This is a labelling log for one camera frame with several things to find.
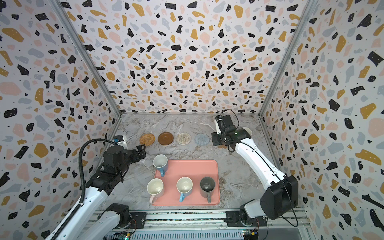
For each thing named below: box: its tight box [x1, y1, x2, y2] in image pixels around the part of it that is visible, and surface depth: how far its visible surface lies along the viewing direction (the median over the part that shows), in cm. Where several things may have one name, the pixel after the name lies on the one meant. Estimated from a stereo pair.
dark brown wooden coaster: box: [157, 132, 174, 146], surface depth 108 cm
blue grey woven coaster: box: [194, 133, 210, 146], surface depth 108 cm
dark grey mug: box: [200, 176, 216, 204], surface depth 78 cm
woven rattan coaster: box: [139, 133, 156, 146], surface depth 108 cm
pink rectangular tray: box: [152, 159, 221, 206], surface depth 89 cm
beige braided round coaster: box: [176, 132, 192, 145], surface depth 108 cm
